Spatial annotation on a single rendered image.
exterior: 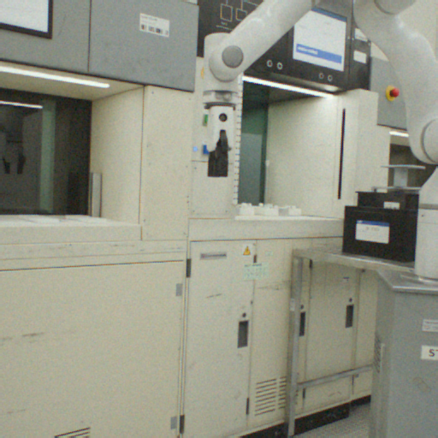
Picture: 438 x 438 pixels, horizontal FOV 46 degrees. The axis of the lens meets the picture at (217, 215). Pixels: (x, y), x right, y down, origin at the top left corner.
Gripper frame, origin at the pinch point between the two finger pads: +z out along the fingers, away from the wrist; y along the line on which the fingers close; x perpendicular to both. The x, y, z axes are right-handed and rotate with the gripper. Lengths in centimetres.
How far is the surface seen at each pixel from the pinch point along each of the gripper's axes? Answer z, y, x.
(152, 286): 36, 42, 12
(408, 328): 35, -9, -46
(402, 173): -4, 49, -76
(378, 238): 19, 43, -65
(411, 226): 14, 34, -71
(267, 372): 73, 64, -34
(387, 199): 6, 45, -68
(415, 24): -74, 102, -108
